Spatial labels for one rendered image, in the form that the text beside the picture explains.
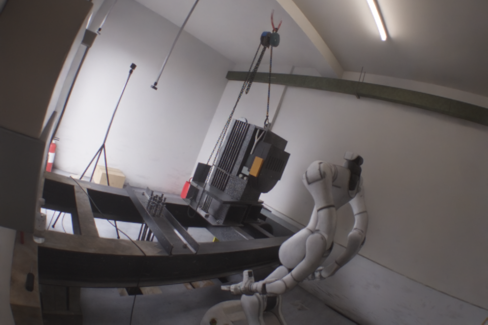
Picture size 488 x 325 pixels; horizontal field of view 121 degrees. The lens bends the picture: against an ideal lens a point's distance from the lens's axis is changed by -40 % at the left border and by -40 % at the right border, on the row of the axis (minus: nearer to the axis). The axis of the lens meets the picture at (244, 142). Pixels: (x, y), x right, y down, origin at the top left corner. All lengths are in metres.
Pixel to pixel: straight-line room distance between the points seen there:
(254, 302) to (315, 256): 0.59
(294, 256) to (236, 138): 1.42
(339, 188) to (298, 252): 0.37
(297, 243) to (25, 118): 1.13
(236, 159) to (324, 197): 1.39
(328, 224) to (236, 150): 1.50
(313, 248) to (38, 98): 0.91
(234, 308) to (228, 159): 1.38
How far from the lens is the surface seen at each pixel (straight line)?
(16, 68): 0.29
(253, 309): 1.42
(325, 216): 0.93
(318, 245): 0.93
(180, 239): 1.58
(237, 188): 2.17
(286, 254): 1.23
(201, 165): 2.47
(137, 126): 3.97
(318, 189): 0.95
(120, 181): 3.80
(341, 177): 1.11
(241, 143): 2.22
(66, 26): 0.29
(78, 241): 1.27
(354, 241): 1.35
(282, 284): 1.06
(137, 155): 4.10
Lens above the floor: 1.39
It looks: 1 degrees up
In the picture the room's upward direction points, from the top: 21 degrees clockwise
